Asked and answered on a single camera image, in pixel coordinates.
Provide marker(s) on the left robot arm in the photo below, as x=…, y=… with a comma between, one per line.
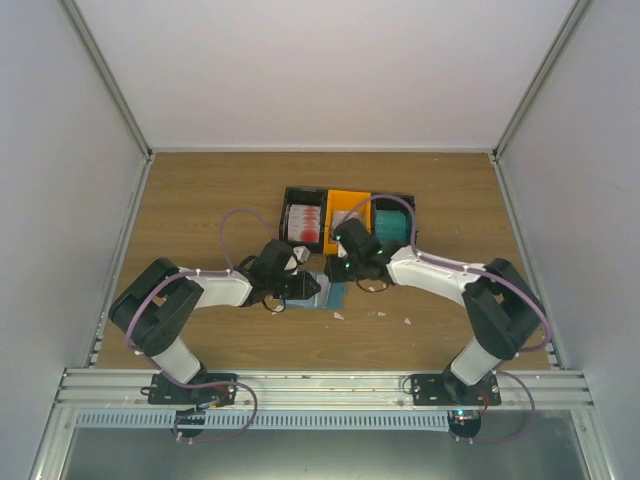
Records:
x=154, y=309

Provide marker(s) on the left black bin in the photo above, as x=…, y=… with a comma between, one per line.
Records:
x=306, y=196

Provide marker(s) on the teal cards stack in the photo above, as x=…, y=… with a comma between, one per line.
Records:
x=392, y=226

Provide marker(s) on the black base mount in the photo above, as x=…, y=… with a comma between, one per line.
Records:
x=438, y=389
x=163, y=392

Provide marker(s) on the yellow bin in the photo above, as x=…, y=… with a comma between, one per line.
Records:
x=345, y=200

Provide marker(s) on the aluminium front rail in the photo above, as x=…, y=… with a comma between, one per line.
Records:
x=326, y=390

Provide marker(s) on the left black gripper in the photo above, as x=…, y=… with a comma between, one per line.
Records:
x=304, y=289

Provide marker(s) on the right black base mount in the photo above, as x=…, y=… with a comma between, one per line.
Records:
x=438, y=389

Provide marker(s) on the white red cards pile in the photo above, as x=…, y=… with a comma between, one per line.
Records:
x=339, y=217

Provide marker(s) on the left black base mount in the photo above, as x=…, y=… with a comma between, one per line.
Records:
x=163, y=392

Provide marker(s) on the grey slotted cable duct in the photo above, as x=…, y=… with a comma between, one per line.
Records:
x=275, y=420

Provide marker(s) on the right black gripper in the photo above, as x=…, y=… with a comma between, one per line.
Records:
x=335, y=274

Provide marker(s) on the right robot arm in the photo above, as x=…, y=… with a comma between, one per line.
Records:
x=502, y=309

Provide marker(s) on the blue card holder wallet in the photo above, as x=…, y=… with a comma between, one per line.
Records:
x=331, y=295

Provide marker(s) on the right black bin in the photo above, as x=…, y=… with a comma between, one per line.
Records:
x=389, y=201

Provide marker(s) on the black bin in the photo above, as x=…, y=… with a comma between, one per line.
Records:
x=306, y=196
x=389, y=201

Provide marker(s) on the red white cards stack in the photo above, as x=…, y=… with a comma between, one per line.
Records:
x=303, y=223

